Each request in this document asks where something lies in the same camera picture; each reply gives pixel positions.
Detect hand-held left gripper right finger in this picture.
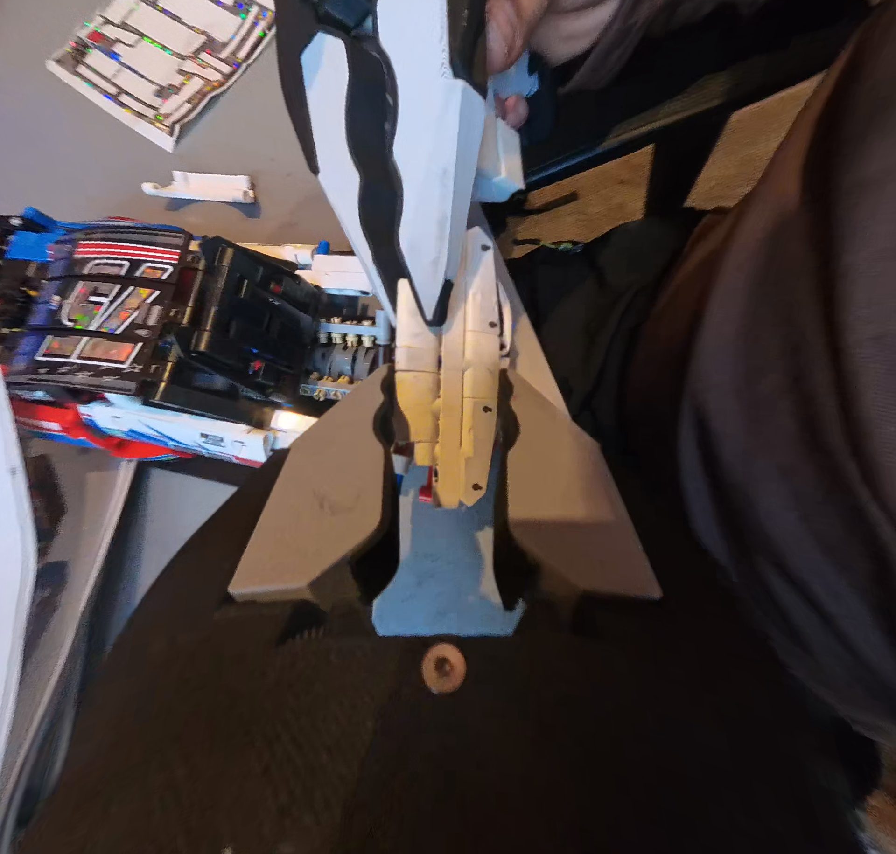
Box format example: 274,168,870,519
493,366,664,613

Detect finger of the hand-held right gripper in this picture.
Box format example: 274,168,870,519
374,0,487,328
300,30,438,328

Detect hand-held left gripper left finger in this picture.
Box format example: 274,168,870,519
228,364,402,602

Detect white curved toy brick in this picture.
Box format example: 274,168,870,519
141,170,258,206

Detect holographic sticker sheet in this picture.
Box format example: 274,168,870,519
45,0,277,153

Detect white toy brick panel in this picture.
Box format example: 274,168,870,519
391,224,515,511

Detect toy brick race car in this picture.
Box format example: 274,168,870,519
0,207,533,512

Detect grey desk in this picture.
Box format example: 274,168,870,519
0,0,582,638

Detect person's right hand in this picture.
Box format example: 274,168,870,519
483,0,632,131

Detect black mesh office chair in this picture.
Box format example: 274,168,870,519
518,70,827,239

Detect black backpack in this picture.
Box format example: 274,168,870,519
504,217,701,449

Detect thick instruction booklet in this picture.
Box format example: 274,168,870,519
0,378,137,799

